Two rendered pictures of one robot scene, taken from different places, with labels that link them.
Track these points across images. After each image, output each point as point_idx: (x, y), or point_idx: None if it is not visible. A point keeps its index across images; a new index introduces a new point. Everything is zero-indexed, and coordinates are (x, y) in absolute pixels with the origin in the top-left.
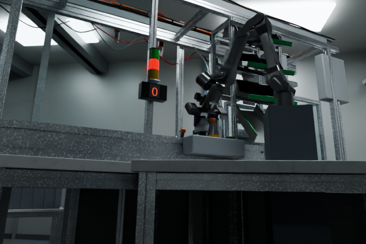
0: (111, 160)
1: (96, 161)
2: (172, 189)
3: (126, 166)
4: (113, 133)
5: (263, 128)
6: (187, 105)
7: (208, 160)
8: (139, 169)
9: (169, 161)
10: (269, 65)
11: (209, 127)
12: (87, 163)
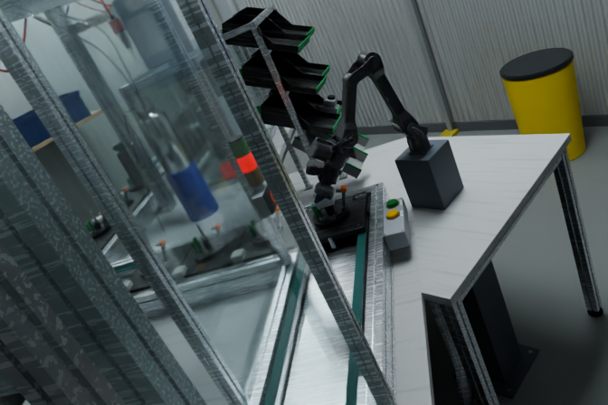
0: (422, 312)
1: (424, 324)
2: (468, 291)
3: (423, 306)
4: (384, 289)
5: (400, 172)
6: (323, 191)
7: (482, 253)
8: (456, 299)
9: (467, 277)
10: (397, 112)
11: (344, 196)
12: (425, 331)
